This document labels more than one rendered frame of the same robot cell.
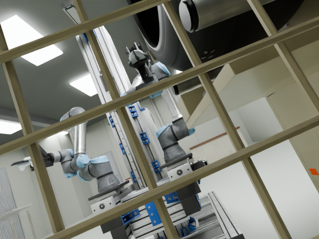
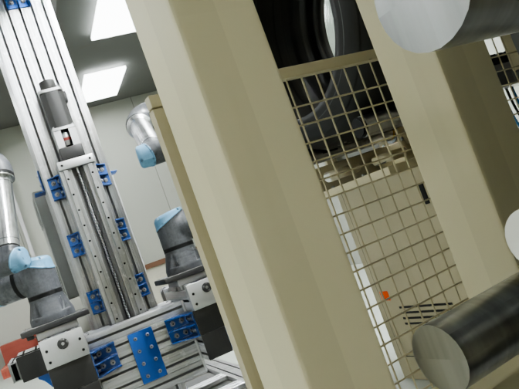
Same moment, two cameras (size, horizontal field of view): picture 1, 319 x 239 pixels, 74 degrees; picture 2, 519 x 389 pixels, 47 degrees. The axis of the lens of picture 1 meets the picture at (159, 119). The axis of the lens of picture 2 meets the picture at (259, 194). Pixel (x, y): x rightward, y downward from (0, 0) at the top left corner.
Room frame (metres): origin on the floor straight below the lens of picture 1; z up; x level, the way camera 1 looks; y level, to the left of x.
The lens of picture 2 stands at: (-0.75, 0.65, 0.78)
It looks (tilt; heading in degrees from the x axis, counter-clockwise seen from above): 3 degrees up; 335
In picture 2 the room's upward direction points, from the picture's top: 20 degrees counter-clockwise
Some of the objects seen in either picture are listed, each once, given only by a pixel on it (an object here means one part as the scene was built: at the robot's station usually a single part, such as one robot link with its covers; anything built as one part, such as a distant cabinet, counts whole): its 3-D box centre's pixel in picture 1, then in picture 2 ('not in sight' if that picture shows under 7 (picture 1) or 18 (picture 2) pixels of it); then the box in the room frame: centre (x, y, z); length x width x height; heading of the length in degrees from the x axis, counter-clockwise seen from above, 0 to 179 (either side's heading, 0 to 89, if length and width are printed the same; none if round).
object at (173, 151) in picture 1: (173, 151); (182, 257); (1.45, 0.01, 0.77); 0.15 x 0.15 x 0.10
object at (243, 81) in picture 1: (279, 74); (392, 170); (0.42, -0.26, 0.80); 0.37 x 0.36 x 0.02; 5
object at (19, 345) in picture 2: not in sight; (42, 346); (8.82, 0.28, 0.21); 1.17 x 0.80 x 0.42; 87
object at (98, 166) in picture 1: (100, 165); (36, 275); (1.48, 0.51, 0.88); 0.13 x 0.12 x 0.14; 61
